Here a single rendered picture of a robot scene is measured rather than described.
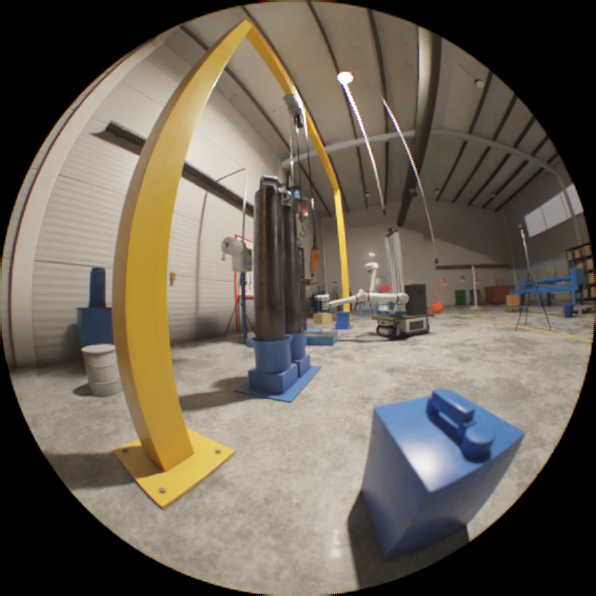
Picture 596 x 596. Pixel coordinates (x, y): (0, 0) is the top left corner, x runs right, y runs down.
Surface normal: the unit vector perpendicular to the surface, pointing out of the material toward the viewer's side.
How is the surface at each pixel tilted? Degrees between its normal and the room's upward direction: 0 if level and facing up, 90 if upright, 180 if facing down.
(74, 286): 90
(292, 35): 173
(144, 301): 90
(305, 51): 173
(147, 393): 90
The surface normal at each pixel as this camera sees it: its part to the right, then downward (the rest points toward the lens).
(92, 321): 0.93, -0.05
